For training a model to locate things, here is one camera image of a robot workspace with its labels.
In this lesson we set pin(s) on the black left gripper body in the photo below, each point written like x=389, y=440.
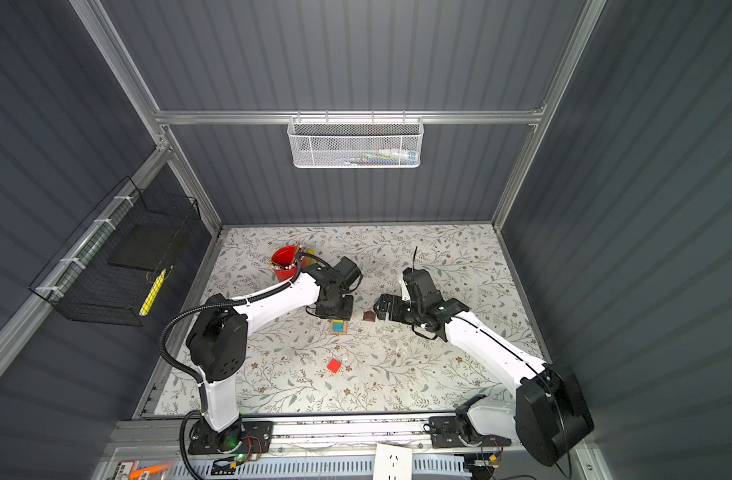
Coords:
x=342, y=309

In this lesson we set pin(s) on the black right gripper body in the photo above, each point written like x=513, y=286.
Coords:
x=402, y=310

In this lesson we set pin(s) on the red wooden cube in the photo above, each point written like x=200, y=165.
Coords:
x=334, y=365

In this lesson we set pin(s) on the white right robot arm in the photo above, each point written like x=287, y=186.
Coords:
x=548, y=414

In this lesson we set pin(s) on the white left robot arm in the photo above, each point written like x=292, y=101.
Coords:
x=218, y=341

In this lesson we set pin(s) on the red pencil cup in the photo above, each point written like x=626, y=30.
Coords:
x=283, y=262

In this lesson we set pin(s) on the white power socket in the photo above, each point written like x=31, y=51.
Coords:
x=393, y=462

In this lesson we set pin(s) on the white wire basket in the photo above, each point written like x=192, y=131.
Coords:
x=331, y=145

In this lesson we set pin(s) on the black wire basket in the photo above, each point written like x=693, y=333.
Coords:
x=106, y=274

